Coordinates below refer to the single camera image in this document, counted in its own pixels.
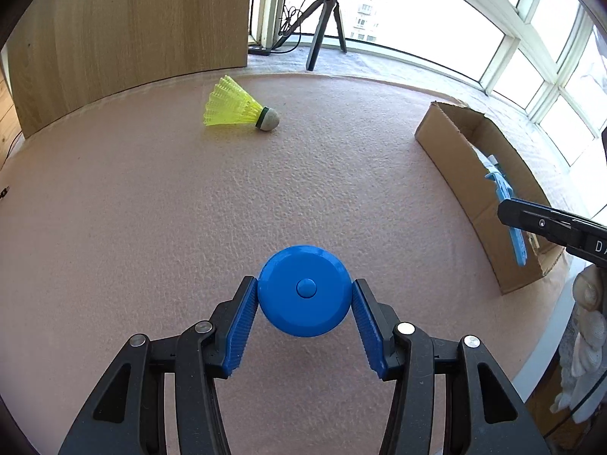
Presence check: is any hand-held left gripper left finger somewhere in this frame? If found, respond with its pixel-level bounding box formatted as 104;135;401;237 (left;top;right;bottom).
59;275;260;455

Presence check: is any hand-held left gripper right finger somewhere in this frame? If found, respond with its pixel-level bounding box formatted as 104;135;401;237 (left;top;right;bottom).
350;278;554;455

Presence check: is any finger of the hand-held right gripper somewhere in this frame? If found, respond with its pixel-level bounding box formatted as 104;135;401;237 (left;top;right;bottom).
497;198;578;242

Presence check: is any cardboard box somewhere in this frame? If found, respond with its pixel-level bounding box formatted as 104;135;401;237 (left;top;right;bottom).
414;100;571;295

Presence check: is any blue round tape measure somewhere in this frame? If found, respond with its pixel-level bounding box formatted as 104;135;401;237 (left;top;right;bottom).
257;244;354;339

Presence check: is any person's right hand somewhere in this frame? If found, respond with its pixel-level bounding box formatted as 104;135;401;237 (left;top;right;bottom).
551;264;607;426

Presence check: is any yellow shuttlecock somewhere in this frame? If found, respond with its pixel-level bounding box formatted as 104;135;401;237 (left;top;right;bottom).
203;74;280;133

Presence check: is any black tripod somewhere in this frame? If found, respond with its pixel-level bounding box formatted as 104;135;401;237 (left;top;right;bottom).
279;0;350;72

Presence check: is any pine plank panel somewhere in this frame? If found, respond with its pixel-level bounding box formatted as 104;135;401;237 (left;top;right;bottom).
0;63;25;172

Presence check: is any large light wood board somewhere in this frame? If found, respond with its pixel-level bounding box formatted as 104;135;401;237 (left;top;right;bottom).
6;0;253;139

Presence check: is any white window frame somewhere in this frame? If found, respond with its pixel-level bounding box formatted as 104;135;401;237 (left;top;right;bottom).
249;0;607;162

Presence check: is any black ring light cable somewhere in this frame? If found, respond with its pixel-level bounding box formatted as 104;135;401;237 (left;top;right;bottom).
272;0;323;54

